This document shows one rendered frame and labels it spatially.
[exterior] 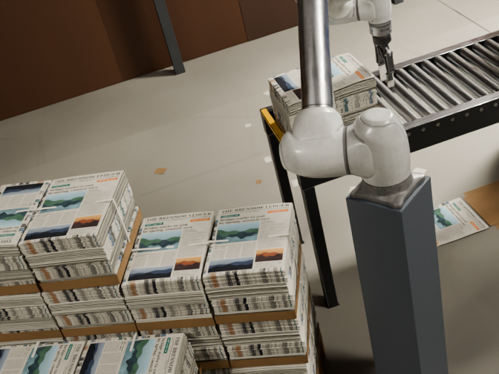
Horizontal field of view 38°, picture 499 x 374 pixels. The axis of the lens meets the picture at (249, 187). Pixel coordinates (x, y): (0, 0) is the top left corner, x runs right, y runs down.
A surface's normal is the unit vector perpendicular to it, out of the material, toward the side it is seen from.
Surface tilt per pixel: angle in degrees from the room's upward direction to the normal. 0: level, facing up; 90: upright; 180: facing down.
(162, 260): 2
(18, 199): 1
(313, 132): 42
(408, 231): 90
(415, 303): 90
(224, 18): 90
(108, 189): 1
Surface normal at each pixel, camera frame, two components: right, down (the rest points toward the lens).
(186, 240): -0.21, -0.79
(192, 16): 0.26, 0.51
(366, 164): -0.23, 0.61
